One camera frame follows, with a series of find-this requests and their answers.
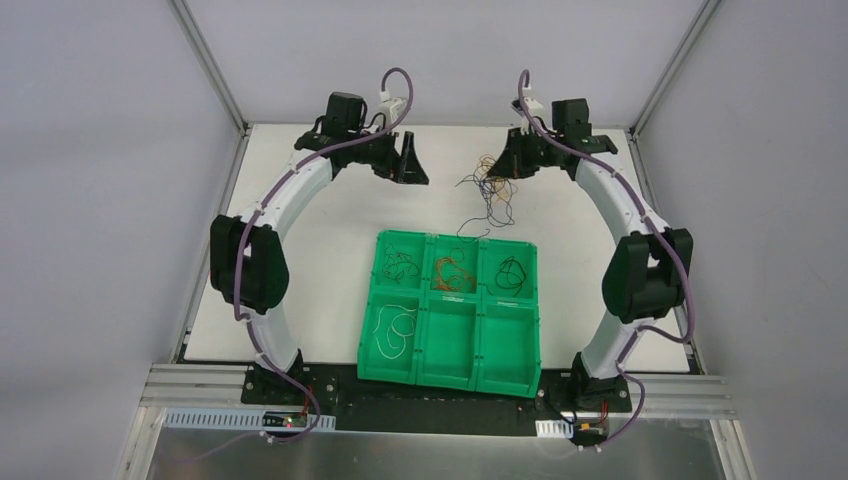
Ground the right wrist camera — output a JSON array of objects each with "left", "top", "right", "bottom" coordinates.
[{"left": 511, "top": 94, "right": 545, "bottom": 134}]

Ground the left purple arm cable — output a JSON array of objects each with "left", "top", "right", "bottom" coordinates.
[{"left": 231, "top": 67, "right": 416, "bottom": 446}]

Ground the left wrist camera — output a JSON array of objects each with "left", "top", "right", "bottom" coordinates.
[{"left": 377, "top": 90, "right": 408, "bottom": 128}]

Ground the green six-compartment tray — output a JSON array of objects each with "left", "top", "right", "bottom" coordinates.
[{"left": 357, "top": 230, "right": 542, "bottom": 398}]

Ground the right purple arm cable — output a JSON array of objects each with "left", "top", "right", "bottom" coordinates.
[{"left": 517, "top": 69, "right": 697, "bottom": 454}]

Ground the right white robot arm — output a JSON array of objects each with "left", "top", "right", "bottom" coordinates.
[{"left": 488, "top": 93, "right": 694, "bottom": 410}]

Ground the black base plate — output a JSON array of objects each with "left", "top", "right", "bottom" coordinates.
[{"left": 241, "top": 363, "right": 632, "bottom": 437}]

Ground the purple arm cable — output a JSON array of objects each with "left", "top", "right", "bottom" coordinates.
[
  {"left": 231, "top": 67, "right": 416, "bottom": 446},
  {"left": 517, "top": 69, "right": 697, "bottom": 454}
]

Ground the aluminium frame rail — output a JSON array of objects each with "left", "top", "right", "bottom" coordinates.
[{"left": 140, "top": 364, "right": 738, "bottom": 420}]

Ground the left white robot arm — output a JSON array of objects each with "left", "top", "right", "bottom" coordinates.
[{"left": 209, "top": 91, "right": 429, "bottom": 405}]

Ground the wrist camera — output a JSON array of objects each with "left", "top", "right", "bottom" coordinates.
[
  {"left": 511, "top": 94, "right": 545, "bottom": 134},
  {"left": 377, "top": 90, "right": 408, "bottom": 128}
]

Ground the white cable duct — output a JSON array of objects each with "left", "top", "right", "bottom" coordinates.
[
  {"left": 535, "top": 419, "right": 574, "bottom": 439},
  {"left": 163, "top": 408, "right": 336, "bottom": 433}
]

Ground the right white cable duct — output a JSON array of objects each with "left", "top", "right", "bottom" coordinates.
[{"left": 535, "top": 419, "right": 574, "bottom": 439}]

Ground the left white cable duct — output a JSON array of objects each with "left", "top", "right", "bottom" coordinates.
[{"left": 163, "top": 408, "right": 336, "bottom": 433}]

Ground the white wire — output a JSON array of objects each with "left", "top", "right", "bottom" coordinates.
[{"left": 369, "top": 304, "right": 419, "bottom": 362}]

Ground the colourful wire bundle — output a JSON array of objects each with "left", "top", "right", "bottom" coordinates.
[{"left": 454, "top": 155, "right": 519, "bottom": 241}]

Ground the orange wire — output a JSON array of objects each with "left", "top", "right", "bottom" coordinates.
[{"left": 431, "top": 247, "right": 480, "bottom": 294}]

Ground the red wire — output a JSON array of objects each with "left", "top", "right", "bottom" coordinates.
[{"left": 381, "top": 245, "right": 421, "bottom": 287}]

